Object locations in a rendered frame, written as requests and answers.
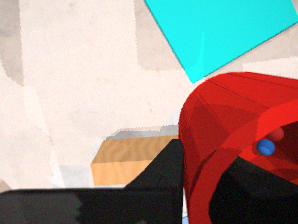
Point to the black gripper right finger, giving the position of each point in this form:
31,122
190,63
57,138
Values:
248,194

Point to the blue marble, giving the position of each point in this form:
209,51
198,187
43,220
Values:
265,147

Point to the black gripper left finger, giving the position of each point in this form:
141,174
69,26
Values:
155,196

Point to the red cup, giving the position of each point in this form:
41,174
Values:
223,118

